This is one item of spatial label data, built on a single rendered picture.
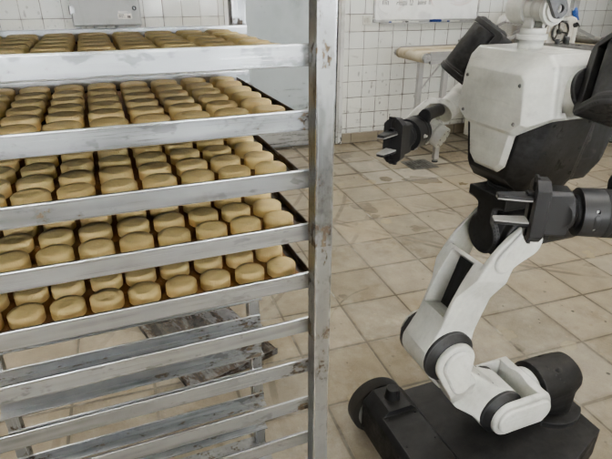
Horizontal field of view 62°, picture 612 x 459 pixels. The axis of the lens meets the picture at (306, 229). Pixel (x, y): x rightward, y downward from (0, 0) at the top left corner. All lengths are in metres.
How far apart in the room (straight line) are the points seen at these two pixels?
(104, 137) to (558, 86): 0.84
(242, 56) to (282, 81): 4.21
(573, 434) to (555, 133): 1.02
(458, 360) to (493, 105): 0.61
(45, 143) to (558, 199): 0.81
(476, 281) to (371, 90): 4.09
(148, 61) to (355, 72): 4.49
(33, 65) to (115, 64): 0.09
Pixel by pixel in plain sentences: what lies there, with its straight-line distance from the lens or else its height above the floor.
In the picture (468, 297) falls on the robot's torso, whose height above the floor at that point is 0.72.
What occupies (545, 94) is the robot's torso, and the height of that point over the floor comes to 1.22.
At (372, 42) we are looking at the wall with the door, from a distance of 5.16.
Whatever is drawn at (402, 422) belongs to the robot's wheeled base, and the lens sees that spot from 1.71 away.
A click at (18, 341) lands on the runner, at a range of 0.83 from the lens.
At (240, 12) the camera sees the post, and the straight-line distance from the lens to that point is 1.14.
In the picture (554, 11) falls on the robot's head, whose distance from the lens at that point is 1.19.
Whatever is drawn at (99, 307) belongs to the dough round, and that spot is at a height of 0.97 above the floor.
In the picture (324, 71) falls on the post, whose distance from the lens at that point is 0.72.
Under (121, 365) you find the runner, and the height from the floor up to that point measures 0.88.
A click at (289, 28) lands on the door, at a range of 4.89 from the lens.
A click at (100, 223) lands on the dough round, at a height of 1.06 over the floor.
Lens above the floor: 1.40
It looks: 25 degrees down
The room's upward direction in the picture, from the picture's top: straight up
